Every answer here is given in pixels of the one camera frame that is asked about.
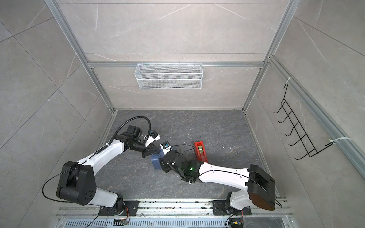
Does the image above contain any light blue wrapping paper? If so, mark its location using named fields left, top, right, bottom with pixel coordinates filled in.
left=151, top=149, right=165, bottom=170

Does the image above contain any red tape dispenser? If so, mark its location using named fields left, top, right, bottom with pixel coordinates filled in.
left=194, top=141, right=208, bottom=162

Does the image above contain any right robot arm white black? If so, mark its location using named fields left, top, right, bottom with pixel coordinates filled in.
left=159, top=150, right=280, bottom=213

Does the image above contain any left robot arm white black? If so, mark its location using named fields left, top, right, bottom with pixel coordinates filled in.
left=56, top=126, right=161, bottom=215

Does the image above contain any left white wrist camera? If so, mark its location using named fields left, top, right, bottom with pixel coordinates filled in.
left=144, top=130, right=161, bottom=147

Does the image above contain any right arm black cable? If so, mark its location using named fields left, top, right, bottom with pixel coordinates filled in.
left=170, top=143, right=197, bottom=156

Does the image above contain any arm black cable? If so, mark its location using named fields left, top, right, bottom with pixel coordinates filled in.
left=170, top=143, right=197, bottom=156
left=109, top=115, right=152, bottom=143

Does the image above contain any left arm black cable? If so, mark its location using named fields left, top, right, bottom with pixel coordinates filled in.
left=109, top=115, right=152, bottom=143

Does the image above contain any aluminium mounting rail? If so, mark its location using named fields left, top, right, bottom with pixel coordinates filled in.
left=51, top=198, right=297, bottom=228

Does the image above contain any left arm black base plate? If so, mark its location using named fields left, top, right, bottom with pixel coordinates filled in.
left=98, top=200, right=140, bottom=216

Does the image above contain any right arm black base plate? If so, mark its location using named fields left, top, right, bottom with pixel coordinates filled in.
left=212, top=200, right=252, bottom=216

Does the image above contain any white wire mesh basket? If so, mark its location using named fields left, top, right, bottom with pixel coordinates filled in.
left=135, top=63, right=203, bottom=90

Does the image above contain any black wire hook rack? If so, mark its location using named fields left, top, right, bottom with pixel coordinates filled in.
left=273, top=84, right=335, bottom=160

